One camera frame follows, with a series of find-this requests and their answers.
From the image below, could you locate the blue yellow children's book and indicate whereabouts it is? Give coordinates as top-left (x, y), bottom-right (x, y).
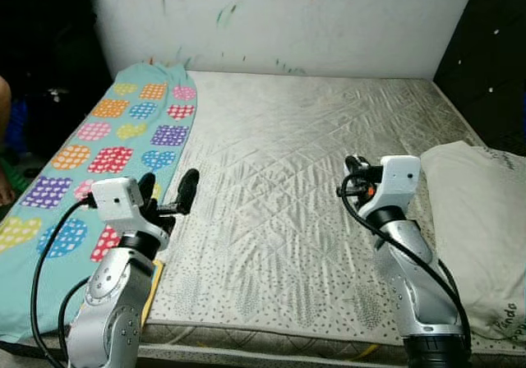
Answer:
top-left (141, 257), bottom-right (165, 328)

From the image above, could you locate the white printed pillow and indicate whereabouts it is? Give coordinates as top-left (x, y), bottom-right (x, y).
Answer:
top-left (419, 140), bottom-right (526, 340)

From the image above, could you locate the teal blanket with coloured patches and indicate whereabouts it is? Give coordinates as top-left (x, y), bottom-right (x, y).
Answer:
top-left (0, 62), bottom-right (198, 344)

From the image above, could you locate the black tufted headboard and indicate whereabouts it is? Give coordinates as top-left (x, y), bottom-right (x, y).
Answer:
top-left (433, 0), bottom-right (526, 155)

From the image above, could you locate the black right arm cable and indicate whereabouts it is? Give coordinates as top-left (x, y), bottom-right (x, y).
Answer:
top-left (339, 177), bottom-right (471, 352)

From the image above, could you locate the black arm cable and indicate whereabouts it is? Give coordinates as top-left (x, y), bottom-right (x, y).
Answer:
top-left (339, 177), bottom-right (471, 352)
top-left (31, 200), bottom-right (93, 361)

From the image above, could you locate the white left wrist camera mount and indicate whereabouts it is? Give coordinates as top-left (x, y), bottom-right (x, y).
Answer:
top-left (90, 177), bottom-right (149, 236)

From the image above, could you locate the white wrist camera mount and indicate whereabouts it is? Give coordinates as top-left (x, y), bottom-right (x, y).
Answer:
top-left (367, 155), bottom-right (422, 217)
top-left (90, 177), bottom-right (149, 236)

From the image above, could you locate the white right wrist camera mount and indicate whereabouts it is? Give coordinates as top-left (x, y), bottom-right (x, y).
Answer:
top-left (367, 155), bottom-right (422, 217)

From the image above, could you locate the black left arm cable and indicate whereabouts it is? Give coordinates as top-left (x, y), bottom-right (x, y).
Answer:
top-left (31, 200), bottom-right (93, 361)

